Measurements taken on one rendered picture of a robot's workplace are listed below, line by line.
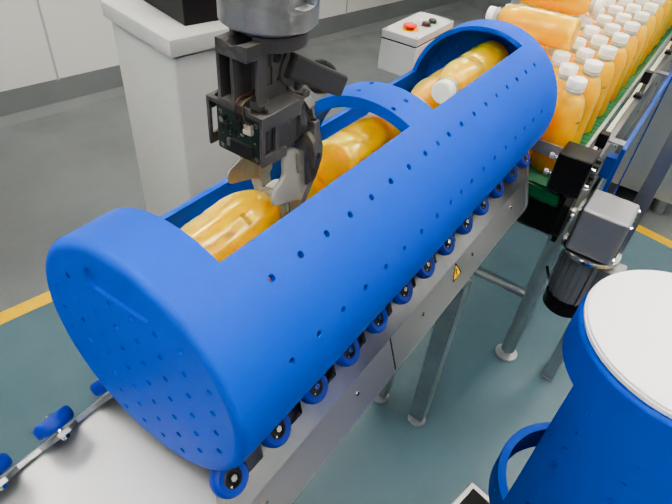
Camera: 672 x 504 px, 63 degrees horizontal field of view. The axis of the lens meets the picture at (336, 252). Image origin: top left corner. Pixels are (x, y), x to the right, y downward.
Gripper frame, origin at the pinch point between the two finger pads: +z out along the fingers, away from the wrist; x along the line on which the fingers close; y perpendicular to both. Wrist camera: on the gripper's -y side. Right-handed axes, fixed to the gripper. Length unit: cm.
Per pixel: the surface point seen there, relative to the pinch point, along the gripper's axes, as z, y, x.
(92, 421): 24.7, 25.4, -8.6
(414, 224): 2.7, -8.8, 13.5
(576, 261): 45, -74, 30
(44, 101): 117, -105, -259
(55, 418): 19.2, 28.9, -8.4
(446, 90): 0.9, -41.8, 0.9
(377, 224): -0.3, -2.4, 11.8
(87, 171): 121, -81, -189
